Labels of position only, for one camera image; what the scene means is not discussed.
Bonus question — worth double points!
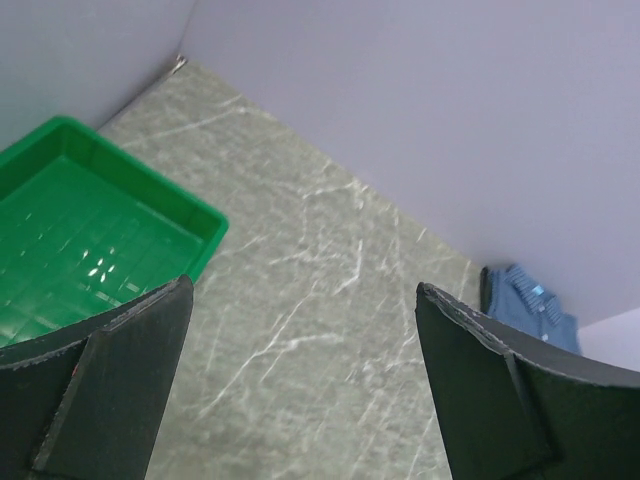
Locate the green plastic tray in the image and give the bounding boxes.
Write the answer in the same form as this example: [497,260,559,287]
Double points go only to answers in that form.
[1,116,229,346]

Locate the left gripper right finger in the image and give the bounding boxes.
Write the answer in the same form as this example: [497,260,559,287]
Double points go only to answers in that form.
[416,283,639,479]

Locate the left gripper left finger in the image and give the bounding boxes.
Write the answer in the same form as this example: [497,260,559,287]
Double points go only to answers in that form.
[1,275,194,479]

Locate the blue plaid long sleeve shirt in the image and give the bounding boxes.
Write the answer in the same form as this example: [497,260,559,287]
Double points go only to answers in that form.
[480,264,582,355]

